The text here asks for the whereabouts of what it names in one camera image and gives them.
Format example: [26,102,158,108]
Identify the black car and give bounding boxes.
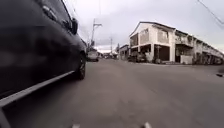
[0,0,88,128]

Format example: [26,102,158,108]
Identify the white vehicle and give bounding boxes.
[87,50,100,63]

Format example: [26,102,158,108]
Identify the white two-storey building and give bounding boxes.
[128,21,224,66]

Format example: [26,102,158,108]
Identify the thin distant pole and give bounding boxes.
[109,37,114,54]

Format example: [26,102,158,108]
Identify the grey asphalt road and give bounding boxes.
[0,58,224,128]

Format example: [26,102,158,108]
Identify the overhead wires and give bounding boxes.
[63,0,224,29]

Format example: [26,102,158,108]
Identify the utility pole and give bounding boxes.
[89,18,103,51]

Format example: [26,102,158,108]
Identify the low grey building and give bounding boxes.
[118,44,131,61]

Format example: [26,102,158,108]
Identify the dark parked vehicle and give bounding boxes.
[127,51,148,64]

